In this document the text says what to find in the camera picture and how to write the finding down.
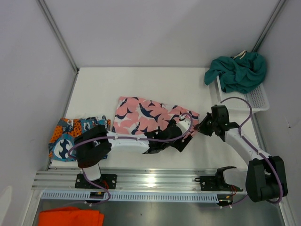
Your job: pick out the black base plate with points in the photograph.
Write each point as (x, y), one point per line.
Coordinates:
(108, 181)
(218, 182)

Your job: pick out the white slotted cable duct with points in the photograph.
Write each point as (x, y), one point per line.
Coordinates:
(130, 196)

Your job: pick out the white plastic basket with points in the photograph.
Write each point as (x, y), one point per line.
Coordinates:
(257, 98)

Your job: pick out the patterned orange blue shorts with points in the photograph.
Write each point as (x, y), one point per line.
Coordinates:
(67, 130)

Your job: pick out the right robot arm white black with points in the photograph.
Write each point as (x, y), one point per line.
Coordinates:
(265, 179)

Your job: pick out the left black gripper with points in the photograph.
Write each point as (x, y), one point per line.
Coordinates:
(180, 145)

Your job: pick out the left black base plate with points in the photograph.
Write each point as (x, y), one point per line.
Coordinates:
(108, 181)

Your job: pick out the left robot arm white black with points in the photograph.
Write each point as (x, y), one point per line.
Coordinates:
(92, 146)

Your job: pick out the folded orange shorts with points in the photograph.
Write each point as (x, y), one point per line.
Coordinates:
(70, 216)

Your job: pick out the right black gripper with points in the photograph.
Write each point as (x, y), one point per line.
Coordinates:
(201, 127)

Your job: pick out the aluminium mounting rail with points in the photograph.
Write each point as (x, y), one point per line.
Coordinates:
(128, 180)

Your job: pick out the pink patterned shorts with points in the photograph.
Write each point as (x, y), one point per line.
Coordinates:
(137, 115)

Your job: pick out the teal green shorts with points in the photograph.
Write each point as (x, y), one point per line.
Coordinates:
(241, 73)

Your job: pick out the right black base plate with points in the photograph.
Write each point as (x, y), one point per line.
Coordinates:
(218, 182)

